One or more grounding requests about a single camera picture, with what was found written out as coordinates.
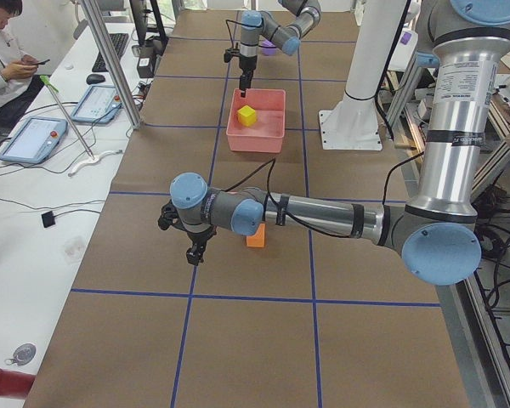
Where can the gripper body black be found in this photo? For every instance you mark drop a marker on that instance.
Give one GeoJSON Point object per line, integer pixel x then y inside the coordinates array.
{"type": "Point", "coordinates": [247, 64]}
{"type": "Point", "coordinates": [198, 237]}

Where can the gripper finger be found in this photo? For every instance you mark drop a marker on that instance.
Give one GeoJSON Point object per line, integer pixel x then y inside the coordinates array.
{"type": "Point", "coordinates": [245, 83]}
{"type": "Point", "coordinates": [195, 254]}

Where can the purple foam block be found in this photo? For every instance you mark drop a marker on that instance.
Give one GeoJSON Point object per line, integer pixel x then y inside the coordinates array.
{"type": "Point", "coordinates": [268, 48]}

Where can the yellow foam block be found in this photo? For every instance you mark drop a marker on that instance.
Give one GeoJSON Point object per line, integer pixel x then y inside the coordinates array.
{"type": "Point", "coordinates": [246, 116]}

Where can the orange foam block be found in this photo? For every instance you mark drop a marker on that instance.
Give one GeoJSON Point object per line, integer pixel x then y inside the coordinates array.
{"type": "Point", "coordinates": [257, 240]}

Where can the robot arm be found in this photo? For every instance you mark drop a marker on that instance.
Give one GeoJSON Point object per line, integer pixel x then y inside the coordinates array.
{"type": "Point", "coordinates": [287, 38]}
{"type": "Point", "coordinates": [433, 231]}

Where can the pink plastic bin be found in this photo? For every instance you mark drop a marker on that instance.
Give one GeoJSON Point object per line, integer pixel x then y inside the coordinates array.
{"type": "Point", "coordinates": [257, 120]}

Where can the black box with label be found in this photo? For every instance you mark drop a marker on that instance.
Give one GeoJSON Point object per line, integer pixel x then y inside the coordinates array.
{"type": "Point", "coordinates": [147, 61]}

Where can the clear plastic bag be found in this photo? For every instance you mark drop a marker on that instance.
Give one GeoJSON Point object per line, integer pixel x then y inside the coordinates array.
{"type": "Point", "coordinates": [74, 249]}

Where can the far blue teach pendant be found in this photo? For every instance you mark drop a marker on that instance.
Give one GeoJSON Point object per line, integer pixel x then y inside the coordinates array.
{"type": "Point", "coordinates": [99, 105]}

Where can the blue teach pendant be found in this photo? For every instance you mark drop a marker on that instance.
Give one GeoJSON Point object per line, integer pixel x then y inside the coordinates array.
{"type": "Point", "coordinates": [99, 105]}
{"type": "Point", "coordinates": [35, 140]}

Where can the black computer mouse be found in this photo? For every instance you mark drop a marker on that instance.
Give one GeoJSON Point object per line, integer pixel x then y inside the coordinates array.
{"type": "Point", "coordinates": [95, 78]}

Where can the small black square puck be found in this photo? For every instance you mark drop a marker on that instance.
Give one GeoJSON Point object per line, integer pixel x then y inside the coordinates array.
{"type": "Point", "coordinates": [48, 219]}

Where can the near blue teach pendant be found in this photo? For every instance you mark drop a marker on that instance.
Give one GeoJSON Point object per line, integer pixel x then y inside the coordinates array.
{"type": "Point", "coordinates": [35, 140]}

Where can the round metal disc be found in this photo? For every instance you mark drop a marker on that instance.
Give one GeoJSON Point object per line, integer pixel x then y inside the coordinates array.
{"type": "Point", "coordinates": [24, 354]}

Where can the black smartphone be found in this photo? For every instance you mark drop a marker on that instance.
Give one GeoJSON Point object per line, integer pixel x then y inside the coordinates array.
{"type": "Point", "coordinates": [39, 63]}

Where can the metal grabber stick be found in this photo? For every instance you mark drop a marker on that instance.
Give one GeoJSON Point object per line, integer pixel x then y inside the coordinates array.
{"type": "Point", "coordinates": [93, 158]}

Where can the red cylinder bottle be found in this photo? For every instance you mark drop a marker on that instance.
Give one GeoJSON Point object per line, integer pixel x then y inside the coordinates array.
{"type": "Point", "coordinates": [15, 384]}

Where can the seated person white shirt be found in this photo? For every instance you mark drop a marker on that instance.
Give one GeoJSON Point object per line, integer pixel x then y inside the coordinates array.
{"type": "Point", "coordinates": [19, 82]}

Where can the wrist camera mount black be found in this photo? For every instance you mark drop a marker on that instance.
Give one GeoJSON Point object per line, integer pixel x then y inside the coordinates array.
{"type": "Point", "coordinates": [169, 217]}
{"type": "Point", "coordinates": [231, 53]}

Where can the white camera pillar stand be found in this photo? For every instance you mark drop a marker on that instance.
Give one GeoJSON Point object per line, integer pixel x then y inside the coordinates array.
{"type": "Point", "coordinates": [352, 124]}

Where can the aluminium frame post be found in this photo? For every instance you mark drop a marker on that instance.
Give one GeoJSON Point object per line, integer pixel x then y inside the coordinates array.
{"type": "Point", "coordinates": [104, 44]}

